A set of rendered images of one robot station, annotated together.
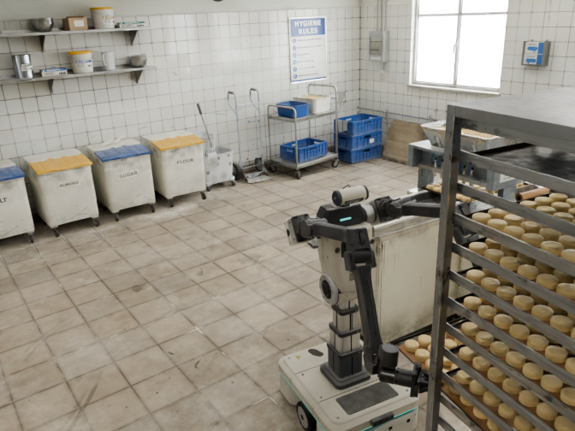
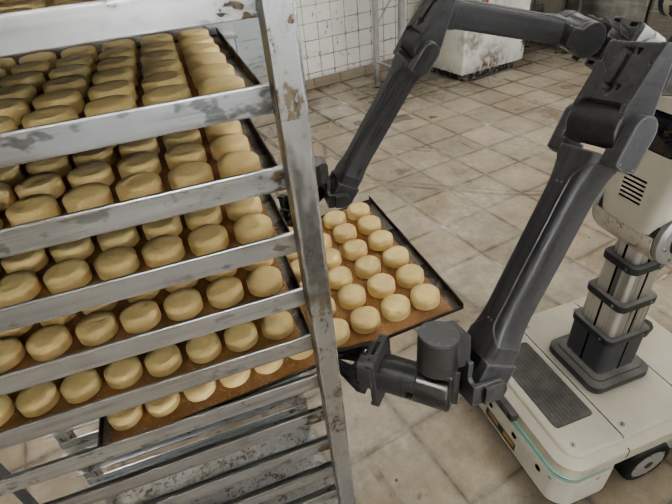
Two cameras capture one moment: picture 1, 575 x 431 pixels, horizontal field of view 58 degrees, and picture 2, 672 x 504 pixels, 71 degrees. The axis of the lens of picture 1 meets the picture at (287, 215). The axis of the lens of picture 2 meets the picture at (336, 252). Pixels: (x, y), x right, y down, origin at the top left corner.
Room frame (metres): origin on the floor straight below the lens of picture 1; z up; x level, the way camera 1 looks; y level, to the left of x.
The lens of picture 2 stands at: (1.66, -1.32, 1.47)
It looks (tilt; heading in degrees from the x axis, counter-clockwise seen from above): 36 degrees down; 99
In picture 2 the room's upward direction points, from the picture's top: 6 degrees counter-clockwise
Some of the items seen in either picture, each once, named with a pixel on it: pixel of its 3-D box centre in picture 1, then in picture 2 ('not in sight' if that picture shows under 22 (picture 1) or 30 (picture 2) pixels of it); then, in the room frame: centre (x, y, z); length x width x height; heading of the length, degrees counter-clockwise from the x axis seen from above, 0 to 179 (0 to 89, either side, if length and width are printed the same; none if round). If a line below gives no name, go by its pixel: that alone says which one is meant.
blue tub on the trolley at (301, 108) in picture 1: (293, 109); not in sight; (6.90, -0.13, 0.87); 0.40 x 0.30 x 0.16; 39
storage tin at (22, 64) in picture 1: (23, 66); not in sight; (5.44, 2.56, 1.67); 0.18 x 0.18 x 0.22
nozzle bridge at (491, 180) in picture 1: (464, 174); not in sight; (3.31, -1.18, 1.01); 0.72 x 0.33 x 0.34; 30
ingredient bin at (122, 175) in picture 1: (122, 179); not in sight; (5.69, 1.84, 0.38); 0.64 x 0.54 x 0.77; 34
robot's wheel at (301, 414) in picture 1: (306, 415); not in sight; (2.18, -0.06, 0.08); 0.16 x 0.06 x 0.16; 25
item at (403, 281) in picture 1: (402, 270); not in sight; (3.06, -0.74, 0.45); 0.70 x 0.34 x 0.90; 120
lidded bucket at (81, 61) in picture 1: (81, 61); not in sight; (5.76, 2.10, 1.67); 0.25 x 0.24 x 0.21; 125
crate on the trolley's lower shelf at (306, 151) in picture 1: (304, 150); not in sight; (7.04, -0.27, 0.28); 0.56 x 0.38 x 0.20; 133
